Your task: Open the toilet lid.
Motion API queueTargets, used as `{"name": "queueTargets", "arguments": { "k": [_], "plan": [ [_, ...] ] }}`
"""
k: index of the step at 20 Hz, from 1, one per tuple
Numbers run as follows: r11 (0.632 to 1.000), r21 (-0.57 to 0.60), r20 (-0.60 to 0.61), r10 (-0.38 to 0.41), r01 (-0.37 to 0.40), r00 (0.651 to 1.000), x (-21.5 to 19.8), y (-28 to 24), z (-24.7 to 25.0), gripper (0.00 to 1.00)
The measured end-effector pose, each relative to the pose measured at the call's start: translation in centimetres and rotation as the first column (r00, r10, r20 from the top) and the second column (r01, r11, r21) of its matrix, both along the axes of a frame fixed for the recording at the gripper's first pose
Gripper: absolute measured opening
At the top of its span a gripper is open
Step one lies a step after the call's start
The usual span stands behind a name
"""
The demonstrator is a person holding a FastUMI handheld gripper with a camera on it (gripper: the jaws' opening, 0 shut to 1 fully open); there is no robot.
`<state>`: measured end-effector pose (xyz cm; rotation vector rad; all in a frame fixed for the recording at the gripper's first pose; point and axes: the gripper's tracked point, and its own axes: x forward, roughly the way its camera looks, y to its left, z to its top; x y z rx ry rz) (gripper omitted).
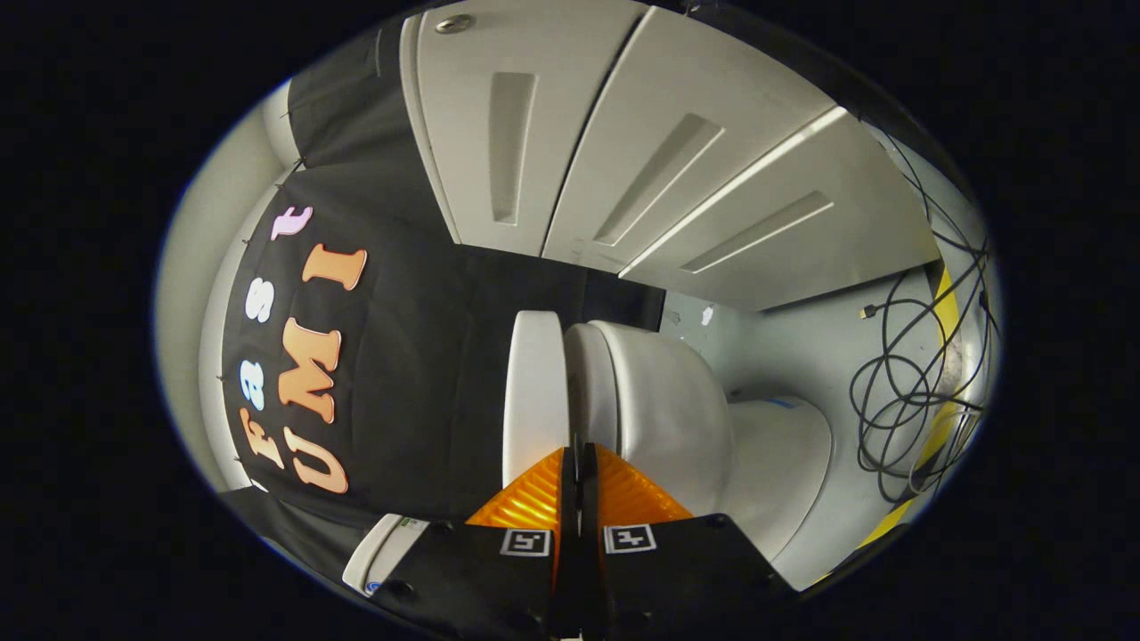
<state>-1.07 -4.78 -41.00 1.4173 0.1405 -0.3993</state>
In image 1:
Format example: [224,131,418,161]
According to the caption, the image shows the yellow floor tape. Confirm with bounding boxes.
[855,263,965,549]

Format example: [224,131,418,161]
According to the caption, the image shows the white toilet bowl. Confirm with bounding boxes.
[566,319,835,588]

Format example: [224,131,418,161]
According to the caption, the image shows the black backdrop cloth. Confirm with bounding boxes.
[218,18,667,588]

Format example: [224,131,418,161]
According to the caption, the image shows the tangled black cables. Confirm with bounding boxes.
[849,125,1000,510]

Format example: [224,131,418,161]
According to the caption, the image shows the white drawer cabinet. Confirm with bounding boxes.
[399,0,943,313]

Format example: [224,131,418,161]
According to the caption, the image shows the white toilet lid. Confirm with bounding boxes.
[502,310,572,488]

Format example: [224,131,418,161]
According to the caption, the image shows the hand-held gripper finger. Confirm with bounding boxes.
[370,443,580,641]
[579,443,798,641]

